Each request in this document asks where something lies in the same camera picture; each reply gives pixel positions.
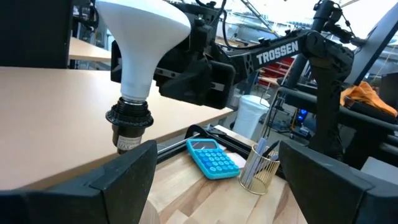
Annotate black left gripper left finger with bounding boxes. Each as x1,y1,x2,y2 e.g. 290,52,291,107
0,139,159,224

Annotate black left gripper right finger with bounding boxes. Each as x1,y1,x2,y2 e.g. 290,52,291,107
278,140,398,224

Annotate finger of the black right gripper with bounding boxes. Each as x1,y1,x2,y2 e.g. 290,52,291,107
158,57,215,107

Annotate white flood lightbulb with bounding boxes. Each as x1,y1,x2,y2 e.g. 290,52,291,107
95,0,192,103

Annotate black lamp socket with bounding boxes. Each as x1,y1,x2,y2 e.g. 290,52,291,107
104,96,155,156

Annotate white trash bin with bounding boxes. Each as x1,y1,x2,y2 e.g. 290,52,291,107
232,94,271,140

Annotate red storage bins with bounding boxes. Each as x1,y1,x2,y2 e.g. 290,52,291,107
257,57,295,88

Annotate white notepad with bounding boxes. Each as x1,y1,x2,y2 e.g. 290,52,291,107
216,142,248,169

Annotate teal calculator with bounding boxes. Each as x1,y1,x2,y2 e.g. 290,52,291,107
185,138,241,180

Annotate white pen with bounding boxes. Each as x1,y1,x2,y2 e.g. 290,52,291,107
244,137,269,185

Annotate black pen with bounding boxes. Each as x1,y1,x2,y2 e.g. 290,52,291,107
262,139,281,159

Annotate large light wood table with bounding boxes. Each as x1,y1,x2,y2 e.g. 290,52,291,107
0,66,234,191

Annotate orange cloth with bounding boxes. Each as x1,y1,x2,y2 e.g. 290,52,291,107
339,81,398,118

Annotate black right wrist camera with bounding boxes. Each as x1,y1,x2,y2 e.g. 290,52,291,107
169,1,233,65

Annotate gold wire pen holder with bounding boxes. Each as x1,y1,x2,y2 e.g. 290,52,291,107
238,143,281,196

